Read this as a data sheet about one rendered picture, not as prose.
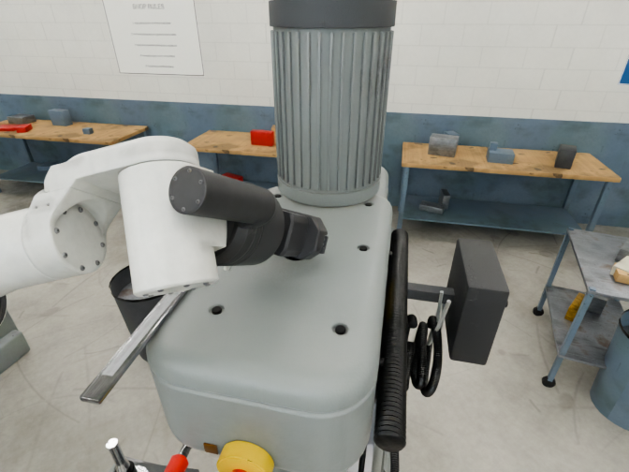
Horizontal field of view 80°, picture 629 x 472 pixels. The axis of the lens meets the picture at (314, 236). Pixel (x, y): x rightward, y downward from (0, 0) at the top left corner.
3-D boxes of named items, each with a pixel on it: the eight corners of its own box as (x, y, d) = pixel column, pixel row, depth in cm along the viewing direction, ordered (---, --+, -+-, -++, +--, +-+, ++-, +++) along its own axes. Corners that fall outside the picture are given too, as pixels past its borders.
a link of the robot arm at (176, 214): (205, 290, 39) (104, 302, 29) (189, 193, 41) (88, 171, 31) (299, 268, 35) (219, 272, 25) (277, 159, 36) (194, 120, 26)
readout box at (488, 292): (491, 368, 83) (518, 292, 72) (448, 361, 84) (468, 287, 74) (477, 308, 99) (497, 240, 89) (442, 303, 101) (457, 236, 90)
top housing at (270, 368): (364, 497, 41) (376, 405, 33) (149, 447, 46) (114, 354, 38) (387, 260, 80) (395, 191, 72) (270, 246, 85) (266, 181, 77)
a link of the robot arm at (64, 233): (225, 248, 34) (86, 279, 35) (208, 154, 35) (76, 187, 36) (192, 240, 27) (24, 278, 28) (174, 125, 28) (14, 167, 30)
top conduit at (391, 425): (403, 456, 41) (408, 437, 39) (365, 448, 41) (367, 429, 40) (407, 243, 78) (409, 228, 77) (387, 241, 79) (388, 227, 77)
